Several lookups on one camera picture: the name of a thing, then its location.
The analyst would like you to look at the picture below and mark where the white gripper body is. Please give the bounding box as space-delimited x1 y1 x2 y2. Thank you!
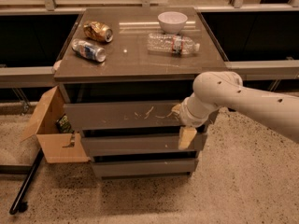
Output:
179 96 215 128

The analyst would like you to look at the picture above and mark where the grey top drawer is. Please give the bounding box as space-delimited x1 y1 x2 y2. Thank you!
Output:
64 100 182 130

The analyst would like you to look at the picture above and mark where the grey drawer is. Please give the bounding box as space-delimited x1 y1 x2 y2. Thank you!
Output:
92 158 198 178
64 100 182 130
79 133 208 158

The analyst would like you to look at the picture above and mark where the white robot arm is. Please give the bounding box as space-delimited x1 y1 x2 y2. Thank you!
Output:
172 72 299 150

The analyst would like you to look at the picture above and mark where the grey bottom drawer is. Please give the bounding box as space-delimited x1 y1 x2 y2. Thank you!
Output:
92 158 198 178

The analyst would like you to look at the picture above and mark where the grey middle drawer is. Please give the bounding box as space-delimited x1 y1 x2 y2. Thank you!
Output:
79 133 208 158

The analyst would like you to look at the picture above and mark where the grey drawer cabinet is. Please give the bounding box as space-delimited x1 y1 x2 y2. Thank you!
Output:
54 7 226 166

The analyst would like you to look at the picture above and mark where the clear plastic water bottle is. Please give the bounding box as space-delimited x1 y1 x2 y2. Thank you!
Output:
147 34 200 55

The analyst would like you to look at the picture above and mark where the white bowl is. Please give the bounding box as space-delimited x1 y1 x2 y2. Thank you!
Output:
158 11 188 35

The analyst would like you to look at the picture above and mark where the metal window railing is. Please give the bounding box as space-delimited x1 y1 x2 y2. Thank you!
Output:
0 0 299 100

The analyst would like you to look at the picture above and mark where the blue silver can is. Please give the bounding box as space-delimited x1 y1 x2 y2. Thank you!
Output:
71 39 107 63

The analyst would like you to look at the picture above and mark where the crushed gold can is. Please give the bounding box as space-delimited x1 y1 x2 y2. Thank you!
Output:
83 21 113 43

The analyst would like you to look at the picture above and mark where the green snack packet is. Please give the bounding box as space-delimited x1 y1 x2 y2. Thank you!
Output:
55 114 73 133

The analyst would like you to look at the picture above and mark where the open cardboard box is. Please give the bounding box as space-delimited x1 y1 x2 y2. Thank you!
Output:
21 87 90 163

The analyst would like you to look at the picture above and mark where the black metal floor bar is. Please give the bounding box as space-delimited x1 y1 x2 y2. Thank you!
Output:
0 149 44 216

